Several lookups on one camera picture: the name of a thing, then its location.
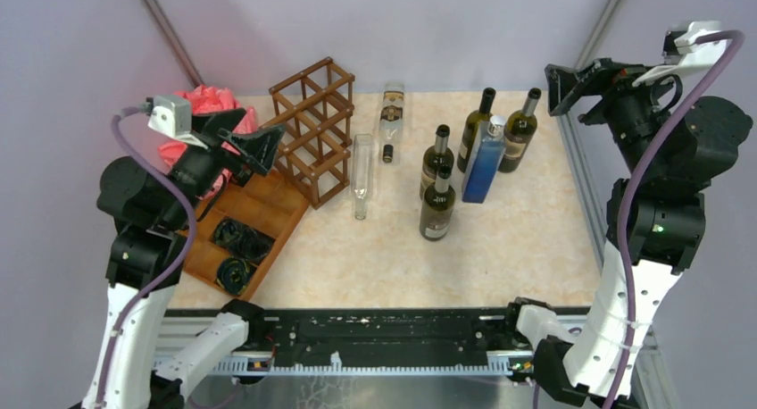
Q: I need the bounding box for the rolled dark belt upper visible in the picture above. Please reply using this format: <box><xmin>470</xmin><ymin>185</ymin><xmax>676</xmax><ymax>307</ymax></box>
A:
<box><xmin>212</xmin><ymin>217</ymin><xmax>275</xmax><ymax>264</ymax></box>

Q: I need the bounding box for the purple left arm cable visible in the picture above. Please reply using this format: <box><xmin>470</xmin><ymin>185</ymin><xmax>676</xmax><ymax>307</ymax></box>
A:
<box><xmin>93</xmin><ymin>104</ymin><xmax>198</xmax><ymax>409</ymax></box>

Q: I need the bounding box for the dark green wine bottle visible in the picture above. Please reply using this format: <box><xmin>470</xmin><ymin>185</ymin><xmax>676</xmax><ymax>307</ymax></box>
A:
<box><xmin>419</xmin><ymin>164</ymin><xmax>456</xmax><ymax>241</ymax></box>
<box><xmin>420</xmin><ymin>124</ymin><xmax>454</xmax><ymax>198</ymax></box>

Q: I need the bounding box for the rolled dark belt lower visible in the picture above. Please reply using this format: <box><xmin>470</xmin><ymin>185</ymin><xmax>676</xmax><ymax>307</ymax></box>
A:
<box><xmin>215</xmin><ymin>256</ymin><xmax>257</xmax><ymax>296</ymax></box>

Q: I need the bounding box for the clear glass bottle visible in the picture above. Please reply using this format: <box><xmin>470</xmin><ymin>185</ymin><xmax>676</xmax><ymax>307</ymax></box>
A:
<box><xmin>351</xmin><ymin>133</ymin><xmax>374</xmax><ymax>221</ymax></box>

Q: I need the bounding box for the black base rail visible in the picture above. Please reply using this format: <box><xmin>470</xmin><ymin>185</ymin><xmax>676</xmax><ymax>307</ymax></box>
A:
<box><xmin>154</xmin><ymin>306</ymin><xmax>658</xmax><ymax>378</ymax></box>

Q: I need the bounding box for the pink plastic bag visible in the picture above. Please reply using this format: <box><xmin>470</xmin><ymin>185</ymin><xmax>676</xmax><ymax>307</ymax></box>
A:
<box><xmin>157</xmin><ymin>85</ymin><xmax>258</xmax><ymax>203</ymax></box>

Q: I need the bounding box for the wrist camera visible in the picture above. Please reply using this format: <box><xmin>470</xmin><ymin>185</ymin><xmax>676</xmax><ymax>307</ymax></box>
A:
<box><xmin>632</xmin><ymin>21</ymin><xmax>727</xmax><ymax>88</ymax></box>
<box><xmin>148</xmin><ymin>95</ymin><xmax>195</xmax><ymax>144</ymax></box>

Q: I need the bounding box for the wooden compartment tray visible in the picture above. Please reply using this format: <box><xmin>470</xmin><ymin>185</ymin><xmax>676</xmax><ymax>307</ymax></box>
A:
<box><xmin>183</xmin><ymin>171</ymin><xmax>309</xmax><ymax>300</ymax></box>

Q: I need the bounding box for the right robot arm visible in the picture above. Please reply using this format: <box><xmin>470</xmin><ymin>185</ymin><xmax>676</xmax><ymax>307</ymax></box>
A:
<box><xmin>503</xmin><ymin>58</ymin><xmax>753</xmax><ymax>408</ymax></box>

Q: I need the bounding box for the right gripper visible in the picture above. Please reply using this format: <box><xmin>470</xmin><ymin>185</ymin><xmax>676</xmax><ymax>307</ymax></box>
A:
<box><xmin>544</xmin><ymin>54</ymin><xmax>690</xmax><ymax>175</ymax></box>

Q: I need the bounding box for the dark green wine bottle front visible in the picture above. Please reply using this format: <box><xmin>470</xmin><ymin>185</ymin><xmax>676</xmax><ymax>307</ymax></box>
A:
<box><xmin>419</xmin><ymin>164</ymin><xmax>456</xmax><ymax>241</ymax></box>

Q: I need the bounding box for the dark green wine bottle middle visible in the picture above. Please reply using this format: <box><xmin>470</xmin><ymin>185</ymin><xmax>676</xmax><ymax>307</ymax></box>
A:
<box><xmin>420</xmin><ymin>124</ymin><xmax>454</xmax><ymax>198</ymax></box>

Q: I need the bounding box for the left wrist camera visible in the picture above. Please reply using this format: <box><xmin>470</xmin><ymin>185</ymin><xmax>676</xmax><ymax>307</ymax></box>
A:
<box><xmin>148</xmin><ymin>95</ymin><xmax>195</xmax><ymax>144</ymax></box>

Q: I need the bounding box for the brown wooden wine rack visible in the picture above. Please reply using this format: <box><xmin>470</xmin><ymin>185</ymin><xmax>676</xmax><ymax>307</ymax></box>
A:
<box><xmin>266</xmin><ymin>56</ymin><xmax>355</xmax><ymax>209</ymax></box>

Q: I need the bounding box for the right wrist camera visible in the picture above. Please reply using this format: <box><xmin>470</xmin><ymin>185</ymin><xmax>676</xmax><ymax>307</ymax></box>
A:
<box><xmin>632</xmin><ymin>21</ymin><xmax>727</xmax><ymax>88</ymax></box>

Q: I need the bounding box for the clear labelled liquor bottle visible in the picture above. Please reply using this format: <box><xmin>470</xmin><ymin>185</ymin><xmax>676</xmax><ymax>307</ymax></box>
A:
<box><xmin>378</xmin><ymin>82</ymin><xmax>405</xmax><ymax>163</ymax></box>

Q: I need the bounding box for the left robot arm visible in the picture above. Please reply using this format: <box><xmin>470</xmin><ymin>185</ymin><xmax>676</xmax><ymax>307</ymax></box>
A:
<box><xmin>80</xmin><ymin>97</ymin><xmax>284</xmax><ymax>408</ymax></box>

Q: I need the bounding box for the rolled dark belt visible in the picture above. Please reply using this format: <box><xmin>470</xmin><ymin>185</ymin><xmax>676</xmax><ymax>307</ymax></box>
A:
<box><xmin>212</xmin><ymin>217</ymin><xmax>275</xmax><ymax>264</ymax></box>
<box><xmin>215</xmin><ymin>256</ymin><xmax>257</xmax><ymax>296</ymax></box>

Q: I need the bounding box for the dark wine bottle back left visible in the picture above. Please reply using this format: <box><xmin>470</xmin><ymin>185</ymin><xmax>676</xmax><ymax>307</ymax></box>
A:
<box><xmin>456</xmin><ymin>88</ymin><xmax>496</xmax><ymax>172</ymax></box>

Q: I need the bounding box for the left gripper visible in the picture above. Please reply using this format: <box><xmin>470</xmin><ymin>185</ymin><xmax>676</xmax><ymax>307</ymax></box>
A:
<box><xmin>162</xmin><ymin>107</ymin><xmax>286</xmax><ymax>227</ymax></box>

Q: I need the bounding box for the dark wine bottle back right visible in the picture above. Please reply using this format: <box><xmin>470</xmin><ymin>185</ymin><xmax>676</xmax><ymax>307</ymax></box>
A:
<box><xmin>498</xmin><ymin>88</ymin><xmax>542</xmax><ymax>173</ymax></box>

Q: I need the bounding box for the blue square glass bottle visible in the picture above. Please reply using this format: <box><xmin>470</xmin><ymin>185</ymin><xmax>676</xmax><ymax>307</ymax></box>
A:
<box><xmin>462</xmin><ymin>115</ymin><xmax>506</xmax><ymax>204</ymax></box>

